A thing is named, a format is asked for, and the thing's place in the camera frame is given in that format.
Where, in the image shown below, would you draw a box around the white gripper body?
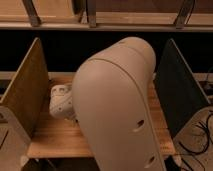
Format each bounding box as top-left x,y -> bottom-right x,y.
49,84 -> 75,120

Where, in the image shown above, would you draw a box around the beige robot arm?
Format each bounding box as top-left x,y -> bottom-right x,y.
49,37 -> 166,171

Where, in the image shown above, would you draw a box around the left wooden side panel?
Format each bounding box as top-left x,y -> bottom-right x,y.
0,38 -> 49,144

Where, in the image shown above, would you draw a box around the wooden shelf with brackets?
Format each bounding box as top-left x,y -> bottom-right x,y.
0,0 -> 213,32

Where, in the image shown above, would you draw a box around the right dark side panel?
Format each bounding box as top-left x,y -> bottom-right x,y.
154,39 -> 210,137

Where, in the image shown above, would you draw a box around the black cables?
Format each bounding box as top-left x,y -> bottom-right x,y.
178,111 -> 213,171

